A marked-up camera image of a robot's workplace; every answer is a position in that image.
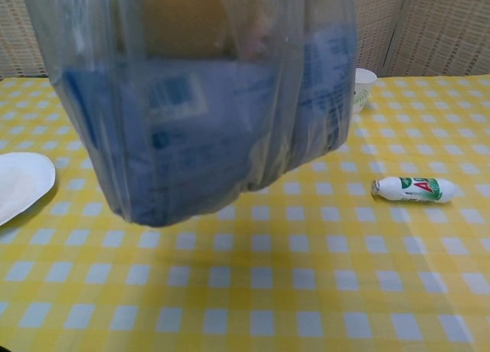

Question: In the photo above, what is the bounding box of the white paper plate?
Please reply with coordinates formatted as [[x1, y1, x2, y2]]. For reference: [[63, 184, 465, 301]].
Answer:
[[0, 152, 57, 228]]

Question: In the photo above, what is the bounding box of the yellow white checkered tablecloth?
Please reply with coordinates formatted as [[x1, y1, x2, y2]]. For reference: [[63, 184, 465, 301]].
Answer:
[[0, 74, 490, 352]]

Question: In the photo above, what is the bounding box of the blue plastic package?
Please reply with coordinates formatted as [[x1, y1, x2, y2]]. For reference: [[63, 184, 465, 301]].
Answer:
[[62, 21, 355, 227]]

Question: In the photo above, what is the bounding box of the translucent plastic bag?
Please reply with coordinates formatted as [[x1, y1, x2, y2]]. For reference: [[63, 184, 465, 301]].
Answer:
[[18, 0, 359, 229]]

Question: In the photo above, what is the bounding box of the small white bottle green label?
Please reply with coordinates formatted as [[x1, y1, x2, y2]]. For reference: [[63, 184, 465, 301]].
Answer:
[[371, 175, 455, 205]]

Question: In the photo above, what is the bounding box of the orange plush toy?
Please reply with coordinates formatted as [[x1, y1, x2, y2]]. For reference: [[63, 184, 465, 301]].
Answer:
[[140, 0, 277, 61]]

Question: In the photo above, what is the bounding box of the beige woven screen panel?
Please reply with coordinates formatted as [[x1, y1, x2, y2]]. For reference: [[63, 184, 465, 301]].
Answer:
[[354, 0, 407, 78], [384, 0, 490, 78], [0, 0, 49, 80]]

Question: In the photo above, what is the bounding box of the white paper cup flower print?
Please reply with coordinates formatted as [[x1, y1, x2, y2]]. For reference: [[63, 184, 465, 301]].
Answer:
[[353, 67, 378, 114]]

